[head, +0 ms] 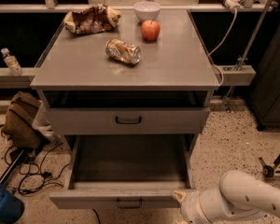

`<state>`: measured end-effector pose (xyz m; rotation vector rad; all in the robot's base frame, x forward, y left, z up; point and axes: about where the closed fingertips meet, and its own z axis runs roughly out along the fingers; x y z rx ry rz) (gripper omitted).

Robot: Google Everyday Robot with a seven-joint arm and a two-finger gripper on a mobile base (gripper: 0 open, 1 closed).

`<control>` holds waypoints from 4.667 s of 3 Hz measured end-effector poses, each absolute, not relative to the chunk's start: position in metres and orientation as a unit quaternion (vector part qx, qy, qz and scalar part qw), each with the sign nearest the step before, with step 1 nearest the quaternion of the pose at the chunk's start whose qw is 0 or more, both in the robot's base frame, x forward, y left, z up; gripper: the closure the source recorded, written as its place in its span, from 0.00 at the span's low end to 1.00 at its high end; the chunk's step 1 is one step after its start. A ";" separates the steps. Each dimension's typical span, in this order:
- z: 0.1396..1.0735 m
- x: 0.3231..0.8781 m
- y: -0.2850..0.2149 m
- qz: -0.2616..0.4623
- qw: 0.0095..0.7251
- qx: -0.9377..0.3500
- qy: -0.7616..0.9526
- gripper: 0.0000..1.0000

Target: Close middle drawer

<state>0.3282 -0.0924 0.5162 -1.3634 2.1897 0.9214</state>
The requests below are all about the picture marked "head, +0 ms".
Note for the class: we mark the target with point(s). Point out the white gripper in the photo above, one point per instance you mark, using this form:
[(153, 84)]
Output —
[(189, 206)]

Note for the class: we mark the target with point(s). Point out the grey drawer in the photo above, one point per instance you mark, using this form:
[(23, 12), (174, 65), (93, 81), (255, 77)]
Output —
[(126, 172), (127, 120)]

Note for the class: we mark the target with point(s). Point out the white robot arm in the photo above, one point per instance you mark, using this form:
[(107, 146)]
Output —
[(238, 197)]

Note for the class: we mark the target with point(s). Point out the grey drawer cabinet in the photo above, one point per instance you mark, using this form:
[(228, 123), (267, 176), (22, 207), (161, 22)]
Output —
[(173, 72)]

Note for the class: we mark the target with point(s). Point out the grey top drawer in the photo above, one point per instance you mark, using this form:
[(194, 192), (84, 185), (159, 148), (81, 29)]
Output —
[(127, 120)]

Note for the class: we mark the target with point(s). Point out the black wheeled stand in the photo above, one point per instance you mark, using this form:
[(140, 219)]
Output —
[(268, 170)]

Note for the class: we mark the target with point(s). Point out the metal tripod pole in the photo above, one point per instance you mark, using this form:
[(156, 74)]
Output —
[(241, 60)]

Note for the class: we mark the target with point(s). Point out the dark grey cabinet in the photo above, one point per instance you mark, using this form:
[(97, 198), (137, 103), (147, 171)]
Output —
[(264, 95)]

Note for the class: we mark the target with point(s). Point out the crushed gold soda can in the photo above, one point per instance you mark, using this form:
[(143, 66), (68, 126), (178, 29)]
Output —
[(122, 51)]

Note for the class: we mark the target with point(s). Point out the red apple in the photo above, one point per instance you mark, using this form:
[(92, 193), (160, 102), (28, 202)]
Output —
[(150, 30)]

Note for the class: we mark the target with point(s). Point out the brown fabric bag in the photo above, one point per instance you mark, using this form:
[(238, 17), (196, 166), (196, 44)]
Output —
[(19, 121)]

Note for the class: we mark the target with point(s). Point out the white bowl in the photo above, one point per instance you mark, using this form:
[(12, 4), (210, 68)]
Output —
[(146, 10)]

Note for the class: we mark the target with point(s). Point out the brown chip bag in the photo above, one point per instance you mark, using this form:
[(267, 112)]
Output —
[(98, 18)]

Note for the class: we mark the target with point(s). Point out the small plastic bottle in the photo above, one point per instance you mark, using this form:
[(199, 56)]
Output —
[(11, 62)]

